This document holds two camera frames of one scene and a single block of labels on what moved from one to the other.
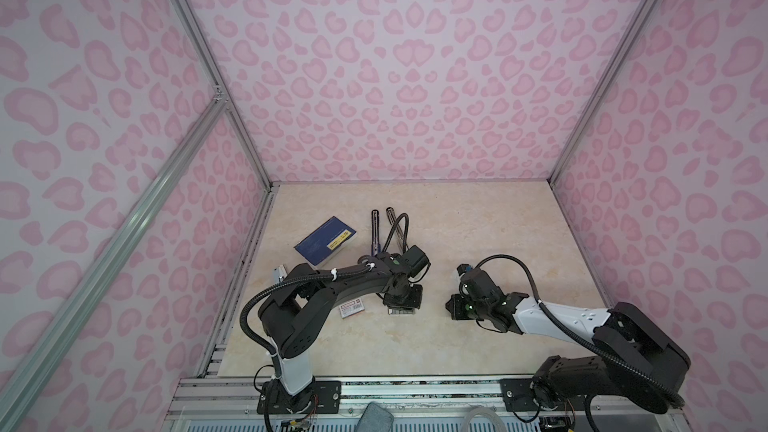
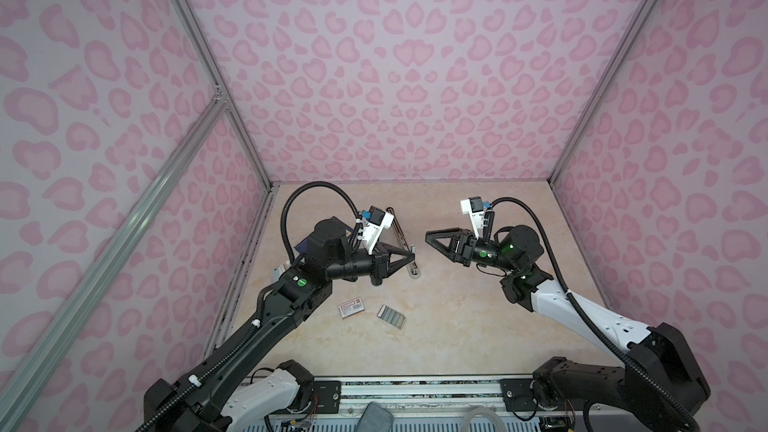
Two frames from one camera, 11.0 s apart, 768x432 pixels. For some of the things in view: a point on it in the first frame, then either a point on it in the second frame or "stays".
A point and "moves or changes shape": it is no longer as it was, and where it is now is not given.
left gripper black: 416,303 -> 381,264
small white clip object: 279,273 stays
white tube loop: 478,411 stays
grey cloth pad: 375,419 stays
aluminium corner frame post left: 205,52 stays
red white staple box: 351,308 stays
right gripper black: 454,300 -> 465,247
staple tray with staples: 401,311 moves or changes shape
